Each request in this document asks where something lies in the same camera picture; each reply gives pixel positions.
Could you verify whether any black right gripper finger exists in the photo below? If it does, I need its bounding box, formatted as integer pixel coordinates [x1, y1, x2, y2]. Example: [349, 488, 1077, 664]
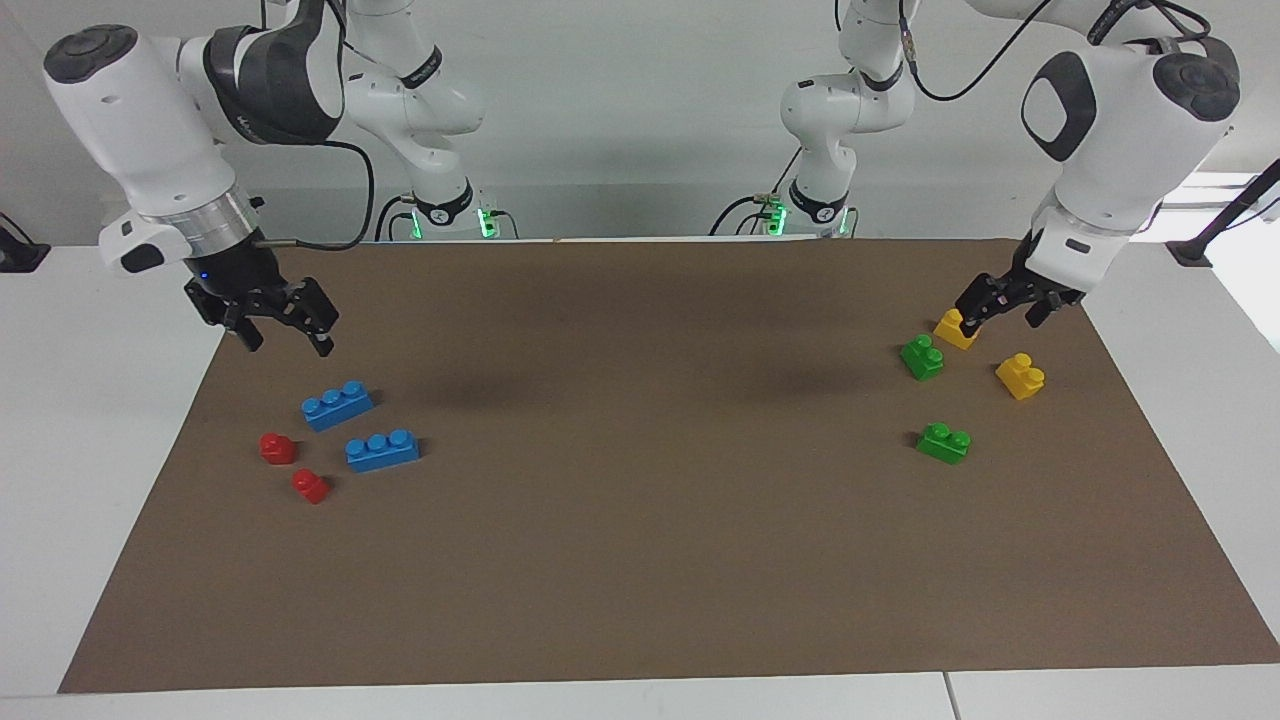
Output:
[225, 308, 267, 353]
[283, 277, 341, 359]

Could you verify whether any green two-stud block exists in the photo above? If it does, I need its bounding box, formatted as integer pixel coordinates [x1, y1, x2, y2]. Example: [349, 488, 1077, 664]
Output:
[916, 422, 972, 465]
[899, 334, 945, 382]

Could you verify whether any blue three-stud block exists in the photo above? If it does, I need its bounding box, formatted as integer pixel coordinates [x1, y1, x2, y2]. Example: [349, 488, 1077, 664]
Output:
[301, 380, 375, 433]
[345, 429, 421, 474]

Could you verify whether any yellow two-stud block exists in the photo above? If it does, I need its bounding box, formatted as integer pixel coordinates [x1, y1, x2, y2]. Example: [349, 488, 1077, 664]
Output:
[934, 308, 983, 351]
[995, 353, 1046, 401]

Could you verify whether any brown table mat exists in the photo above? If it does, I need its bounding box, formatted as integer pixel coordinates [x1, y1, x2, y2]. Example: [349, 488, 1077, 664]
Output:
[58, 238, 1280, 694]

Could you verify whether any black base cable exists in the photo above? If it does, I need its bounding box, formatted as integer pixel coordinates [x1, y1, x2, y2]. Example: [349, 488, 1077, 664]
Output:
[376, 194, 415, 242]
[710, 148, 806, 237]

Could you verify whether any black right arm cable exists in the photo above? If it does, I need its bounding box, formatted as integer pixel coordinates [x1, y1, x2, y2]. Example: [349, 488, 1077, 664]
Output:
[250, 0, 377, 252]

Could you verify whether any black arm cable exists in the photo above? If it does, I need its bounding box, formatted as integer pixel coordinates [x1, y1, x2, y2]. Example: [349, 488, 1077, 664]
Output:
[250, 0, 377, 252]
[895, 0, 1213, 102]

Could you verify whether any black camera stand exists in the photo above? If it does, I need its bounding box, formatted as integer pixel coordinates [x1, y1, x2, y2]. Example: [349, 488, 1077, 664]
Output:
[0, 213, 51, 273]
[1165, 158, 1280, 267]

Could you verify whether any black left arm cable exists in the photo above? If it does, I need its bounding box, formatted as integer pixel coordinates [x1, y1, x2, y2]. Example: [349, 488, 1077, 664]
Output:
[895, 0, 1213, 102]

